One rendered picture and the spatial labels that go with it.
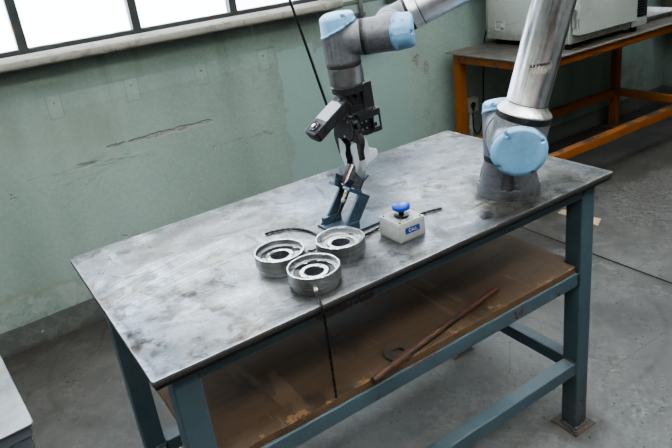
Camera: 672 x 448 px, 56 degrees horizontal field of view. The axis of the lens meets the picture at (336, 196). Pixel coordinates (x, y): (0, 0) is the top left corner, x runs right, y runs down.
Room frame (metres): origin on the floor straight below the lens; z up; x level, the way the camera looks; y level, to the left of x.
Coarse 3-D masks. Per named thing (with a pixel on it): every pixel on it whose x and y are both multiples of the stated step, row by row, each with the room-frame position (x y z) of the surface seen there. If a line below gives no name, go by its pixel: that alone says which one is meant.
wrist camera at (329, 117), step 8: (336, 96) 1.37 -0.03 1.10; (328, 104) 1.36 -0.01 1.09; (336, 104) 1.35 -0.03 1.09; (344, 104) 1.34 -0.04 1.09; (320, 112) 1.36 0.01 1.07; (328, 112) 1.34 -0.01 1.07; (336, 112) 1.33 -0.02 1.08; (344, 112) 1.34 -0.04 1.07; (320, 120) 1.33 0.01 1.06; (328, 120) 1.31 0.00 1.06; (336, 120) 1.32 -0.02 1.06; (312, 128) 1.32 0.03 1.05; (320, 128) 1.31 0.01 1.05; (328, 128) 1.31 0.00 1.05; (312, 136) 1.31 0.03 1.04; (320, 136) 1.30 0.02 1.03
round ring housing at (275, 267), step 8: (272, 240) 1.23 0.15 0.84; (280, 240) 1.23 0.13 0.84; (288, 240) 1.22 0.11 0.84; (296, 240) 1.21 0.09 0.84; (264, 248) 1.21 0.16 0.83; (304, 248) 1.18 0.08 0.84; (256, 256) 1.18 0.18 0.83; (272, 256) 1.19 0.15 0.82; (280, 256) 1.20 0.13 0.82; (288, 256) 1.17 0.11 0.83; (296, 256) 1.14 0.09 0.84; (256, 264) 1.16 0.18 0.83; (264, 264) 1.13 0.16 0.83; (272, 264) 1.13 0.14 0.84; (280, 264) 1.13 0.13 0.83; (264, 272) 1.14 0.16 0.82; (272, 272) 1.13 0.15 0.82; (280, 272) 1.13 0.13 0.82
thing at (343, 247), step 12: (336, 228) 1.25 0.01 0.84; (348, 228) 1.25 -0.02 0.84; (324, 240) 1.23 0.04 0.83; (336, 240) 1.22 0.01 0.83; (348, 240) 1.21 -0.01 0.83; (360, 240) 1.17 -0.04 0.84; (324, 252) 1.16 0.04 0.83; (336, 252) 1.15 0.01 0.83; (348, 252) 1.15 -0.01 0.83; (360, 252) 1.17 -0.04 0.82
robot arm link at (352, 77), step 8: (360, 64) 1.35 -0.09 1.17; (328, 72) 1.35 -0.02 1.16; (336, 72) 1.33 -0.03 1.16; (344, 72) 1.33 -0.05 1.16; (352, 72) 1.33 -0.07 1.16; (360, 72) 1.34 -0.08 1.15; (336, 80) 1.33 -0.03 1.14; (344, 80) 1.33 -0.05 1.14; (352, 80) 1.33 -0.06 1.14; (360, 80) 1.34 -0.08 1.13; (336, 88) 1.35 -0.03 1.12; (344, 88) 1.34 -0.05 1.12
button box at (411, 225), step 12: (384, 216) 1.27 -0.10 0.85; (396, 216) 1.25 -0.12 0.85; (408, 216) 1.25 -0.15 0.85; (420, 216) 1.25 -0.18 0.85; (384, 228) 1.26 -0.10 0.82; (396, 228) 1.22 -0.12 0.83; (408, 228) 1.23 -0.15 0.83; (420, 228) 1.24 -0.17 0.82; (396, 240) 1.23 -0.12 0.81; (408, 240) 1.22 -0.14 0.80
